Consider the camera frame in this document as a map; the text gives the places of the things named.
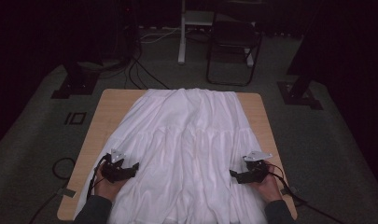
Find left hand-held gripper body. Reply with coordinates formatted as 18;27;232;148
101;148;131;184

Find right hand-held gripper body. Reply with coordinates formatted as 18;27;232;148
243;151;273;184

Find white skirt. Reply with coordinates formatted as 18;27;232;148
74;88;273;224

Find person's left hand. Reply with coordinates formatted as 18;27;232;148
94;169;127;202

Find person's right hand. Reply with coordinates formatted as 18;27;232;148
251;163;283;203

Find grey tape piece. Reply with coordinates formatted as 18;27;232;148
281;186;298;196
56;187;77;199

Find black stand base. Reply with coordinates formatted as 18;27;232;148
50;60;101;100
277;31;324;110

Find dark equipment tower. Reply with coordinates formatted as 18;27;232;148
108;0;138;63

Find black folding chair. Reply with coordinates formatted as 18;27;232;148
205;1;263;87

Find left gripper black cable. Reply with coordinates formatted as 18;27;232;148
86;153;111;200

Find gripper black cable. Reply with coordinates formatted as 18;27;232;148
265;162;346;224
86;153;111;200

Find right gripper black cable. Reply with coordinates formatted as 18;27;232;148
265;162;346;224

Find black floor cables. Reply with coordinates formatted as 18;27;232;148
124;46;172;91

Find white desk frame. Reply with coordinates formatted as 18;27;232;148
177;0;255;65

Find white floor cable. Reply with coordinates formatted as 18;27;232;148
139;27;181;44

